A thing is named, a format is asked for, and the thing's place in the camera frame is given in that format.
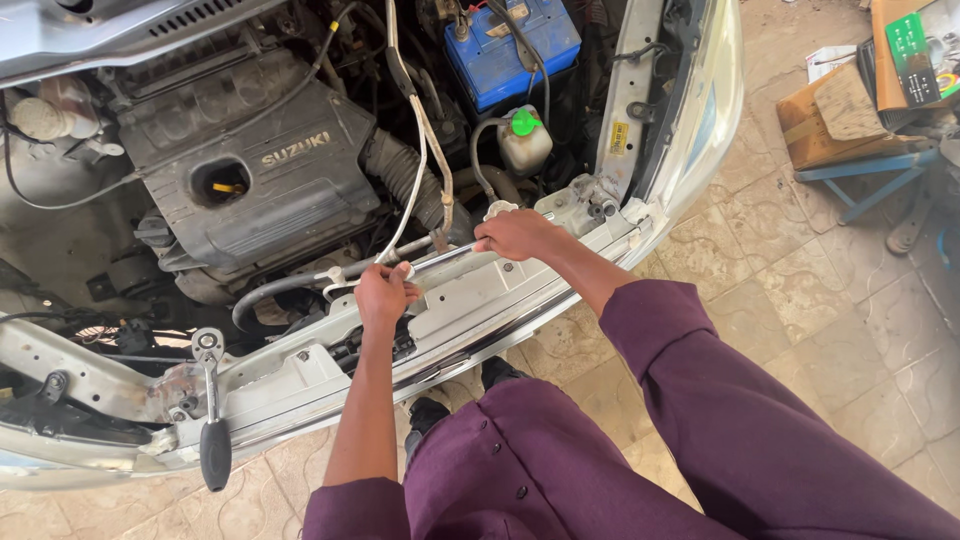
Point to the person's left hand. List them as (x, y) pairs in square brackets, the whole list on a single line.
[(382, 296)]

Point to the person's right hand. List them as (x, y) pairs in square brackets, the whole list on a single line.
[(525, 234)]

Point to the person's right fingers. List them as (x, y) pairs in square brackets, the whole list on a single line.
[(489, 236)]

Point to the long chrome metal rod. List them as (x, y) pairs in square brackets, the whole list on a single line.
[(450, 256)]

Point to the white radiator cap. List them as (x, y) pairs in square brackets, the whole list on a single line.
[(501, 209)]

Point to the silver radiator support panel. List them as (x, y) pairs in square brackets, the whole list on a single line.
[(465, 300)]

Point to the beige metal pipe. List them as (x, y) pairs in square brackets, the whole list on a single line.
[(442, 176)]

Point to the white coolant reservoir green cap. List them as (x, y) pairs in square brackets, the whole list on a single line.
[(525, 146)]

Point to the thin white pipe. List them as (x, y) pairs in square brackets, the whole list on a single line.
[(420, 161)]

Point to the black shoe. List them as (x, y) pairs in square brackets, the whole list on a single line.
[(426, 416), (499, 371)]

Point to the black hood latch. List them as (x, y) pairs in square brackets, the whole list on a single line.
[(375, 349)]

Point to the blue car battery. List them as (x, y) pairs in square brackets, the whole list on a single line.
[(506, 60)]

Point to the grey plastic engine cover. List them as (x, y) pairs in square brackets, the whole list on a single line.
[(300, 191)]

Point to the clear car headlight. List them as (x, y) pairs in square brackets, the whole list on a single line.
[(697, 127)]

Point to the purple garment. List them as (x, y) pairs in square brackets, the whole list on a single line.
[(637, 450)]

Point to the brown cardboard box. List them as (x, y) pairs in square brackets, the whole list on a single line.
[(817, 127)]

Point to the small white box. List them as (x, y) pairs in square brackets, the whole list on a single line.
[(829, 61)]

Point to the blue metal stool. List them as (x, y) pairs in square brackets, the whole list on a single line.
[(870, 176)]

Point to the orange cardboard box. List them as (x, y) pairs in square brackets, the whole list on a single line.
[(892, 67)]

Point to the white brake fluid reservoir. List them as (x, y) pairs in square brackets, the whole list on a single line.
[(52, 112)]

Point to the green packet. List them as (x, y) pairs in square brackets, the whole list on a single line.
[(911, 60)]

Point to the silver inner fender rail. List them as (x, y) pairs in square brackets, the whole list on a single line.
[(622, 90)]

